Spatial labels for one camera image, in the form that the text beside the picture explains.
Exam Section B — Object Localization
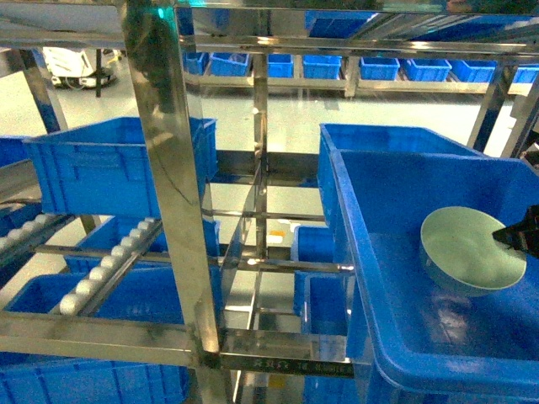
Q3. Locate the blue bin far left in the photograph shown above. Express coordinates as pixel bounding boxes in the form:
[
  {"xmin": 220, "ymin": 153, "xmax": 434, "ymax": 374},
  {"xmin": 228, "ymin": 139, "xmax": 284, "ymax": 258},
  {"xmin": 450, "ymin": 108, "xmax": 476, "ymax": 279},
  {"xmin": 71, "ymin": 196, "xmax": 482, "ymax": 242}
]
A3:
[{"xmin": 23, "ymin": 116, "xmax": 219, "ymax": 220}]

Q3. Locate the blue bin shelf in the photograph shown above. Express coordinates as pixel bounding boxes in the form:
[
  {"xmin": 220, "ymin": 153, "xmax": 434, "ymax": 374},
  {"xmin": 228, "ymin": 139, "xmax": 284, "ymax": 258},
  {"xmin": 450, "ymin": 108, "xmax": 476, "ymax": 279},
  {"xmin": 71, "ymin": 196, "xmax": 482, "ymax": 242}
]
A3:
[
  {"xmin": 5, "ymin": 216, "xmax": 184, "ymax": 324},
  {"xmin": 291, "ymin": 226, "xmax": 348, "ymax": 336}
]

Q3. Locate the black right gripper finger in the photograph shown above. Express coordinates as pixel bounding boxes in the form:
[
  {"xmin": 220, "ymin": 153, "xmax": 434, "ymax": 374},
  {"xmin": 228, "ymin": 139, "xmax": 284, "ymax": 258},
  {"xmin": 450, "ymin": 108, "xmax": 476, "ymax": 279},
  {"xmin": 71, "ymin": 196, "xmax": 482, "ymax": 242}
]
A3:
[{"xmin": 492, "ymin": 205, "xmax": 538, "ymax": 258}]

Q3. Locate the blue bin lower shelf centre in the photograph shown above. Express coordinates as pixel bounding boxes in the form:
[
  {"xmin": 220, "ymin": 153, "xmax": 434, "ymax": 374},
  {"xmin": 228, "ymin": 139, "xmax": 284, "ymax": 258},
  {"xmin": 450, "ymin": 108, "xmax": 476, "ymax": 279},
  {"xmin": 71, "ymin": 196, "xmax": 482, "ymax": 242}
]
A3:
[{"xmin": 291, "ymin": 226, "xmax": 348, "ymax": 336}]

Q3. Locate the stainless steel roller shelf rack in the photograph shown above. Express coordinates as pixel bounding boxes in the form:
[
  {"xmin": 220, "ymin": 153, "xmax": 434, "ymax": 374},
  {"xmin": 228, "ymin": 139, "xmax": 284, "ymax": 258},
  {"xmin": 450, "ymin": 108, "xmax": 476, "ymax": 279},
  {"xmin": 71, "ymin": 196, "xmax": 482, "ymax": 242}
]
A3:
[{"xmin": 1, "ymin": 1, "xmax": 538, "ymax": 400}]

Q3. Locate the large blue bin on shelf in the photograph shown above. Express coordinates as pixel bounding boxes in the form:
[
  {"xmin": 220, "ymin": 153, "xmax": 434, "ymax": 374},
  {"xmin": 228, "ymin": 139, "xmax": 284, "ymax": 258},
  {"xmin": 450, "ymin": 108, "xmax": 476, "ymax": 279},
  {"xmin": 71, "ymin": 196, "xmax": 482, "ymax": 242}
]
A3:
[{"xmin": 318, "ymin": 124, "xmax": 538, "ymax": 403}]

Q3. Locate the blue bin lower shelf left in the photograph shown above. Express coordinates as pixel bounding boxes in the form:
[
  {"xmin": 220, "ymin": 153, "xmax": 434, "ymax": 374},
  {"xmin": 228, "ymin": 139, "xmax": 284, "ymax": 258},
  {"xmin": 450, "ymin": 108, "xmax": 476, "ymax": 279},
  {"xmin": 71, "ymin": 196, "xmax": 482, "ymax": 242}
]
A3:
[{"xmin": 5, "ymin": 216, "xmax": 184, "ymax": 324}]

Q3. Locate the green bowl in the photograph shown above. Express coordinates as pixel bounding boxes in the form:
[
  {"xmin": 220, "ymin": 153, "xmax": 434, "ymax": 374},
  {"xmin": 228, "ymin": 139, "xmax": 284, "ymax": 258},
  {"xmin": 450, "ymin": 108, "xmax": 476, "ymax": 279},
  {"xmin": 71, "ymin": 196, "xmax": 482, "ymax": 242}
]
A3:
[{"xmin": 419, "ymin": 206, "xmax": 527, "ymax": 297}]

